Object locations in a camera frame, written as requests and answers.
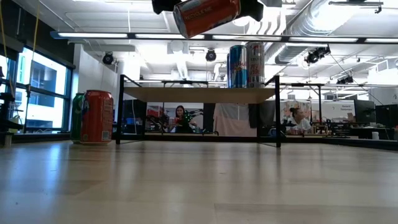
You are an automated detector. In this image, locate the red can blue white logo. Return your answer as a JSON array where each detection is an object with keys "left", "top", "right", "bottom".
[{"left": 172, "top": 0, "right": 242, "bottom": 39}]

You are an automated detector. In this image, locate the tall white slim beverage can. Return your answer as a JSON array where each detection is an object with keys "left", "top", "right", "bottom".
[{"left": 245, "top": 41, "right": 266, "bottom": 89}]

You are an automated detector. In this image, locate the long ceiling light bar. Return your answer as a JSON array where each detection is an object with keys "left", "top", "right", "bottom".
[{"left": 49, "top": 30, "right": 398, "bottom": 44}]

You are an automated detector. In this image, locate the black ceiling spotlight cluster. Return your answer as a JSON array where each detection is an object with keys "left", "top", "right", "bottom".
[
  {"left": 303, "top": 45, "right": 332, "bottom": 65},
  {"left": 336, "top": 75, "right": 354, "bottom": 85}
]

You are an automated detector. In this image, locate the pink hanging cloth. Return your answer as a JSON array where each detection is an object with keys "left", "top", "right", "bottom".
[{"left": 213, "top": 103, "right": 259, "bottom": 137}]

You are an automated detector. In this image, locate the person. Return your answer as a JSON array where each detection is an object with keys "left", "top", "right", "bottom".
[
  {"left": 285, "top": 107, "right": 313, "bottom": 136},
  {"left": 169, "top": 105, "right": 198, "bottom": 134}
]

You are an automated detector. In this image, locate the white sign board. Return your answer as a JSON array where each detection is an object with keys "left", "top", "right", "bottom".
[{"left": 331, "top": 101, "right": 356, "bottom": 122}]

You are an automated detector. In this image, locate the green soda can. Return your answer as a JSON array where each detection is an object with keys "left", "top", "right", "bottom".
[{"left": 70, "top": 92, "right": 85, "bottom": 144}]

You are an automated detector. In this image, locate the black computer monitor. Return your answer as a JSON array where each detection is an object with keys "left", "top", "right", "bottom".
[
  {"left": 375, "top": 104, "right": 398, "bottom": 128},
  {"left": 354, "top": 99, "right": 376, "bottom": 124}
]

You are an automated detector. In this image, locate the black framed window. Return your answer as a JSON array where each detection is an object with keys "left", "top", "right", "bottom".
[{"left": 0, "top": 46, "right": 74, "bottom": 134}]

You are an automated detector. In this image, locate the black equipment rack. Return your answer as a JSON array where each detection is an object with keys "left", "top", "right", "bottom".
[{"left": 0, "top": 91, "right": 23, "bottom": 147}]

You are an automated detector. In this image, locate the wooden shelf black metal frame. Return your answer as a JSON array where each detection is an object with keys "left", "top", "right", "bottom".
[{"left": 115, "top": 74, "right": 282, "bottom": 149}]

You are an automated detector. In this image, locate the yellow hanging cable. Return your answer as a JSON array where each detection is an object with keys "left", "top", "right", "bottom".
[
  {"left": 0, "top": 0, "right": 15, "bottom": 97},
  {"left": 24, "top": 15, "right": 40, "bottom": 131}
]

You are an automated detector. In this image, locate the black aluminium table frame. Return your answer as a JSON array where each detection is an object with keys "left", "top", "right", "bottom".
[{"left": 11, "top": 132, "right": 398, "bottom": 151}]

